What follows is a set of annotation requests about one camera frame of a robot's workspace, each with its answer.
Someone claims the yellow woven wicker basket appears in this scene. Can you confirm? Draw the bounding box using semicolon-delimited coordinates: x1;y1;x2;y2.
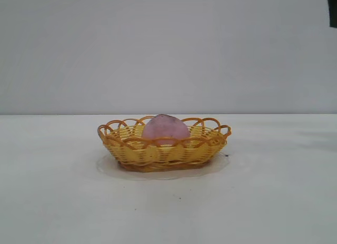
97;116;233;174

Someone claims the pink peach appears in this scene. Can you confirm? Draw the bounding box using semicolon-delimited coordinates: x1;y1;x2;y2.
142;114;191;146

